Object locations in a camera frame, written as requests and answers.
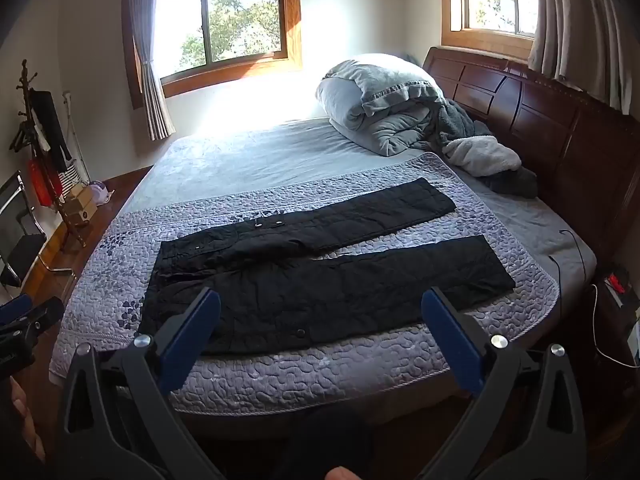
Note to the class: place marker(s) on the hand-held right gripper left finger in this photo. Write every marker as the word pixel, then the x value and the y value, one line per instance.
pixel 192 330

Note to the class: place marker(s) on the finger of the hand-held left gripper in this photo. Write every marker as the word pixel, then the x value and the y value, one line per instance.
pixel 15 308
pixel 35 317

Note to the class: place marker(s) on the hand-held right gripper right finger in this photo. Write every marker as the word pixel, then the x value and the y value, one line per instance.
pixel 450 340

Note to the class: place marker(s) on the black pants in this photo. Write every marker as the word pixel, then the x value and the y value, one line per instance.
pixel 300 300

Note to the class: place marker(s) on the person's left hand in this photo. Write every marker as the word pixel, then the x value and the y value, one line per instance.
pixel 27 415

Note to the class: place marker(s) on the person's right hand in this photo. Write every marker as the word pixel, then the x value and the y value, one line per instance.
pixel 342 474

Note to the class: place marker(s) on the black metal-framed chair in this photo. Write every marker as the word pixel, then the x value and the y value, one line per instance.
pixel 22 250

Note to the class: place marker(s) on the grey floral quilted bedspread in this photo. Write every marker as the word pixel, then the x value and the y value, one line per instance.
pixel 350 370

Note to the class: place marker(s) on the cardboard box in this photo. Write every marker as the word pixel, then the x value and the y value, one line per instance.
pixel 80 207

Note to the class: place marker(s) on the red hanging cloth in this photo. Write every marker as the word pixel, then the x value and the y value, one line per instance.
pixel 40 180

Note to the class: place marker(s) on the pale purple object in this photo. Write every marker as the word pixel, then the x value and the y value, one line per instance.
pixel 100 194

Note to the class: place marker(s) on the person's dark-trousered leg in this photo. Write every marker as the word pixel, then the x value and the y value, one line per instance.
pixel 330 435

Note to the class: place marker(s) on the dark wooden nightstand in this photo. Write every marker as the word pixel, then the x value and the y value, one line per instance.
pixel 615 320

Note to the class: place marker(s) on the red object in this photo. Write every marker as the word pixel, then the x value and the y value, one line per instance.
pixel 617 282

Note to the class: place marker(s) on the black hanging garment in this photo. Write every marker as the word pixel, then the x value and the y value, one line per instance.
pixel 47 120

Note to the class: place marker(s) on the bed with grey sheet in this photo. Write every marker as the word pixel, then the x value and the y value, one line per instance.
pixel 275 155

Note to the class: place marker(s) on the wooden coat rack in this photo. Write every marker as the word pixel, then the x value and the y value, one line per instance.
pixel 23 80

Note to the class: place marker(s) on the tied grey curtain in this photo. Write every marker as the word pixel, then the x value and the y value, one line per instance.
pixel 152 85

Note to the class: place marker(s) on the dark wooden headboard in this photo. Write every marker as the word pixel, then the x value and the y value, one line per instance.
pixel 550 110

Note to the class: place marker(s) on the folded grey duvet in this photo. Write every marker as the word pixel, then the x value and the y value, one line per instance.
pixel 380 85

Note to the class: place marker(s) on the large wooden-framed window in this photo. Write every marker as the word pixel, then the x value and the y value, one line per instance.
pixel 240 10

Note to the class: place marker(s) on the hanging grey curtain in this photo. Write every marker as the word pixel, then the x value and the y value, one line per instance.
pixel 575 20

